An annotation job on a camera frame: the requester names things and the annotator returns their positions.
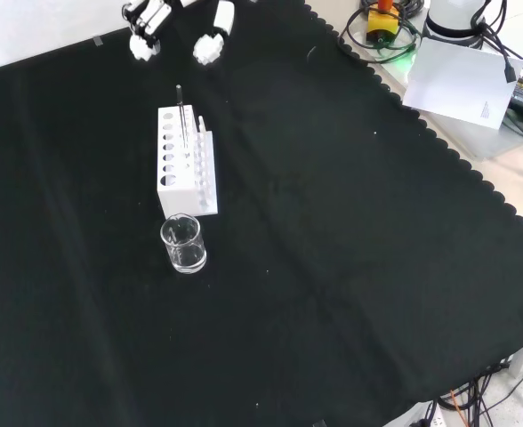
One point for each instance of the clear glass beaker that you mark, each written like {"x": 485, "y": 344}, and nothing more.
{"x": 186, "y": 253}

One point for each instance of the clear glass rod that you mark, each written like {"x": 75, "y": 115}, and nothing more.
{"x": 180, "y": 107}

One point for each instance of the black bench cloth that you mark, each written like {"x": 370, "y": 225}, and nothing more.
{"x": 332, "y": 222}

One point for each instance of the yellow stop button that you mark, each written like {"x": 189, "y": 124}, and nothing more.
{"x": 382, "y": 24}

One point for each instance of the grey tape strip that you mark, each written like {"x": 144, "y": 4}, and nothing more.
{"x": 98, "y": 41}

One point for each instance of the pale white board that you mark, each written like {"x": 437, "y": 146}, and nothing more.
{"x": 457, "y": 80}

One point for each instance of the white test tube rack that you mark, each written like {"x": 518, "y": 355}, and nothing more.
{"x": 179, "y": 198}

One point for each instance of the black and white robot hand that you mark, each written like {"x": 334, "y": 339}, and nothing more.
{"x": 148, "y": 22}

